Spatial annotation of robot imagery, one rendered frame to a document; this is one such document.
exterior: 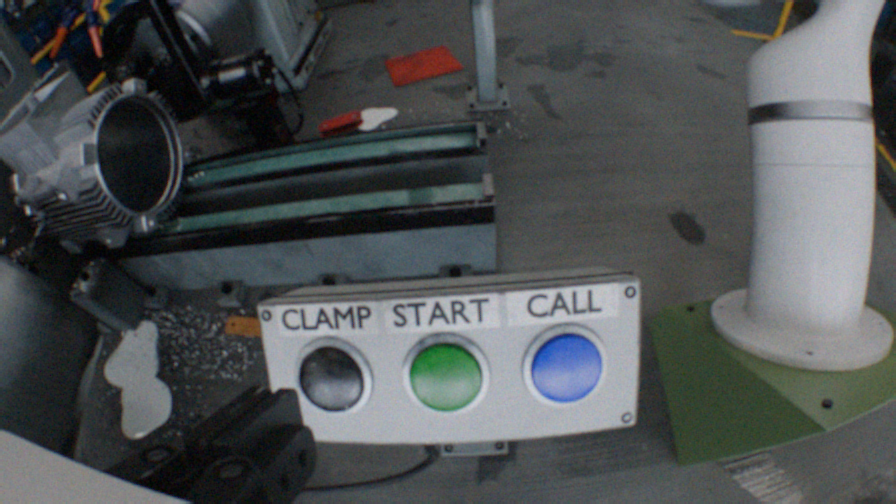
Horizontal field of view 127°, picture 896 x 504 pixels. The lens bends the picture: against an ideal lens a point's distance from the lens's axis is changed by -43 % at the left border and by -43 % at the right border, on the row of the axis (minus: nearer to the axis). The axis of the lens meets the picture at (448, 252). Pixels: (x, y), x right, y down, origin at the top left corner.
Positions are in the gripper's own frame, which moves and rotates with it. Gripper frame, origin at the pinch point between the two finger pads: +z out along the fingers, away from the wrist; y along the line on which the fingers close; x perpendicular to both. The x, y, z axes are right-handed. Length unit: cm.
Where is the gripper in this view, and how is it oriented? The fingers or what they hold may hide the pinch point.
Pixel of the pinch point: (256, 456)
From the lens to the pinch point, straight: 12.6
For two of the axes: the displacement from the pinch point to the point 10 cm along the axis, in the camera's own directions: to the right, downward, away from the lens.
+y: -9.9, 0.7, 0.7
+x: 0.8, 10.0, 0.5
